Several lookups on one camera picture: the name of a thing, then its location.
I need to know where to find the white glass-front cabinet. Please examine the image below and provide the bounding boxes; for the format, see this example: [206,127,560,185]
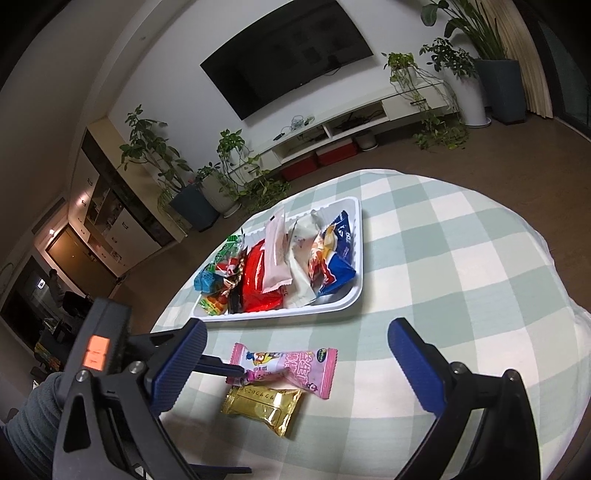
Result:
[67,115,190,273]

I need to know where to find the person's left forearm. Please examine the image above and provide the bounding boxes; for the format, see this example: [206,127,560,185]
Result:
[0,371,70,480]

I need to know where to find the white red print packet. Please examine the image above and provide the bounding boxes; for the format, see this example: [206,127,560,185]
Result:
[284,210,324,308]

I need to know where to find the pale long snack packet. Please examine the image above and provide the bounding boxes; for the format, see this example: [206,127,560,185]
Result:
[263,208,296,292]

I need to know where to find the light blue snack packet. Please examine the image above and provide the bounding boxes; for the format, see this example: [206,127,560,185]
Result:
[194,267,223,294]

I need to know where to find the beige curtain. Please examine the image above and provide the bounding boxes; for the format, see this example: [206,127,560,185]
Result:
[505,0,555,118]

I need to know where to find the white plastic tray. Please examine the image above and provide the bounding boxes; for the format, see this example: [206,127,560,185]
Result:
[190,196,365,323]

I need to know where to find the tall leafy potted plant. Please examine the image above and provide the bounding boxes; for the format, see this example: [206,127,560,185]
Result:
[117,104,195,204]

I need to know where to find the black wall television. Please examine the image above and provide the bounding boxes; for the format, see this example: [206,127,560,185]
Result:
[199,0,374,121]

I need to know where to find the green pizza print packet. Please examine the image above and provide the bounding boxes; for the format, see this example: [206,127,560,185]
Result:
[198,295,232,317]

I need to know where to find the red snack packet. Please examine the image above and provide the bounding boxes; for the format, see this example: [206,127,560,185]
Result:
[240,240,287,313]

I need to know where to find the red storage box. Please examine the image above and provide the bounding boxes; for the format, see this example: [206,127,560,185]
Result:
[279,157,319,182]
[316,142,360,167]

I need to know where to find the pink snack packet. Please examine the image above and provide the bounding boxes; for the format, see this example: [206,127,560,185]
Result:
[225,342,339,398]

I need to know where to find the small-leaf potted plant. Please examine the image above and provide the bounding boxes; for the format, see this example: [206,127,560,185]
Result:
[420,38,478,81]

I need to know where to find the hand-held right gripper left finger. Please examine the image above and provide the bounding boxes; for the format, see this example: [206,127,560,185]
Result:
[52,318,208,480]

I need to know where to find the white tv stand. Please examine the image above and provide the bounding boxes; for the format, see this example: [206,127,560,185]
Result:
[240,78,455,185]

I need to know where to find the wooden door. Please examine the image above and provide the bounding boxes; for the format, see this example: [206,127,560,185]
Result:
[44,226,116,296]

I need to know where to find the glass sliding door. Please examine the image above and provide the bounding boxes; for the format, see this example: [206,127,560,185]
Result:
[522,0,591,139]

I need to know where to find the dark blue plant pot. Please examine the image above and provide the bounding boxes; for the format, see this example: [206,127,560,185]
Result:
[475,58,527,124]

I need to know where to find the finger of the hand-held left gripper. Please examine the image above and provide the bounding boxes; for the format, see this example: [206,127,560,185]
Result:
[127,331,244,378]

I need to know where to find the green snack packet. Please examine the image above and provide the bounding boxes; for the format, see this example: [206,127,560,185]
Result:
[217,233,245,261]

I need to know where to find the tall white plant pot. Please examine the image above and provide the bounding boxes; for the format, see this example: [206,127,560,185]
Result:
[450,76,492,127]

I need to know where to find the trailing plant on stand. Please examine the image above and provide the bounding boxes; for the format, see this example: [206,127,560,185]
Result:
[382,52,469,151]

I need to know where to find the blue chips picture packet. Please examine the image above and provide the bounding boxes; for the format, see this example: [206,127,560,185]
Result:
[308,210,360,297]

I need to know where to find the dark square plant pot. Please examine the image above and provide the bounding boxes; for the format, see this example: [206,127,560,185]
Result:
[168,185,220,232]

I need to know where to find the large-leaf potted plant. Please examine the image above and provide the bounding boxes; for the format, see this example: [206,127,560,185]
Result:
[420,0,513,61]

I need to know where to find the gold snack packet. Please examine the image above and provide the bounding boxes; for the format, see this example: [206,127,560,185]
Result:
[221,385,306,439]

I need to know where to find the trailing pothos plant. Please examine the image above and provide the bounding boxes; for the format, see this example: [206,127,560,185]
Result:
[217,129,291,213]

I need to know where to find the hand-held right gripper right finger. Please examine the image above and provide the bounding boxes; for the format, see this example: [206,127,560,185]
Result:
[388,317,542,480]

